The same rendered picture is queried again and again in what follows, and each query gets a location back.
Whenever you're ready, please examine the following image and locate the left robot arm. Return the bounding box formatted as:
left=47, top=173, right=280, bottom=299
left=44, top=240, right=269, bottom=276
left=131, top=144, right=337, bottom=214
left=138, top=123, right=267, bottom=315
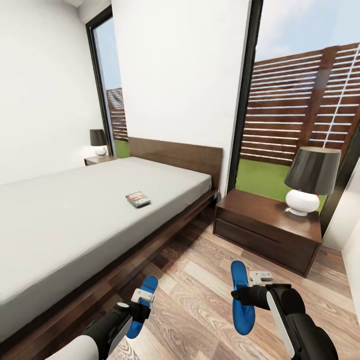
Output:
left=45, top=288, right=156, bottom=360

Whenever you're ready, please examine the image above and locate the sandal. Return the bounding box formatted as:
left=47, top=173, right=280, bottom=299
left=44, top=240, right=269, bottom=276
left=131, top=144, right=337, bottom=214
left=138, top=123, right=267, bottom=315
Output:
left=230, top=260, right=256, bottom=336
left=125, top=275, right=158, bottom=339

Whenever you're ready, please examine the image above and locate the hardback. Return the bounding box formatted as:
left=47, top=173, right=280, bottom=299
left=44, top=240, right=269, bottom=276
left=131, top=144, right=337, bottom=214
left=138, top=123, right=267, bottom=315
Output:
left=125, top=191, right=151, bottom=208

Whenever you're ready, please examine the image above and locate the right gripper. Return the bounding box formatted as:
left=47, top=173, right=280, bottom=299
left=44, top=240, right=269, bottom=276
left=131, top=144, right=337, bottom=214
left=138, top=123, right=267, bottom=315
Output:
left=231, top=285, right=268, bottom=310

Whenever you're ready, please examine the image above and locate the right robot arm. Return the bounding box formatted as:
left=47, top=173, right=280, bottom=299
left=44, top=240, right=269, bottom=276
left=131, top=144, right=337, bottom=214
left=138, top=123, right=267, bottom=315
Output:
left=231, top=271, right=339, bottom=360

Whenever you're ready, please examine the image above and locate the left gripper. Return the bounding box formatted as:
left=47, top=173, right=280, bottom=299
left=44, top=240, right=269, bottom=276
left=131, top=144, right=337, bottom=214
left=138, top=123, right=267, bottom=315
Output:
left=123, top=298, right=151, bottom=324

